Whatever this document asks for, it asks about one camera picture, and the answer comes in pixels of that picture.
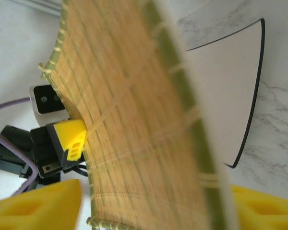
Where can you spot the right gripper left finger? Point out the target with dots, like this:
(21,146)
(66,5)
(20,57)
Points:
(38,208)

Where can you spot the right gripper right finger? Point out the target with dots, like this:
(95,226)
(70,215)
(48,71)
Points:
(268,210)

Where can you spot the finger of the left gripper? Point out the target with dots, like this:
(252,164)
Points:
(69,134)

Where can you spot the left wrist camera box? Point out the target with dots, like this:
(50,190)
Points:
(48,100)

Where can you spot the fan-shaped bamboo tray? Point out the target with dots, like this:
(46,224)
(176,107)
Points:
(134,107)

